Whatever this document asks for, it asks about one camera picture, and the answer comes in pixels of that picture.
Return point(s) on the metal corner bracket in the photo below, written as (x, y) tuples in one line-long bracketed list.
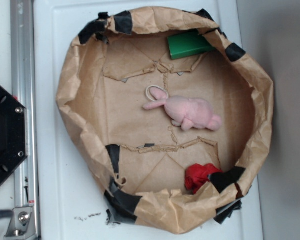
[(22, 224)]

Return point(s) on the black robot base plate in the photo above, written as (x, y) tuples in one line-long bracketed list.
[(13, 149)]

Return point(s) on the pink plush bunny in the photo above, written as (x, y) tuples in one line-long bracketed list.
[(184, 112)]

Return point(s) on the green rectangular block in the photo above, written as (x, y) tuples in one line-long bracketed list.
[(188, 44)]

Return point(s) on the brown paper bag bin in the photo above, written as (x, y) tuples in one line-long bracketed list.
[(137, 157)]

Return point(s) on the crumpled red object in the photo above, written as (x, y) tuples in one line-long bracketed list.
[(197, 175)]

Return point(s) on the aluminium extrusion rail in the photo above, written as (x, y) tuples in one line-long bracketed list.
[(26, 181)]

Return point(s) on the white tray board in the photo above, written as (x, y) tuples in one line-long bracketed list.
[(72, 206)]

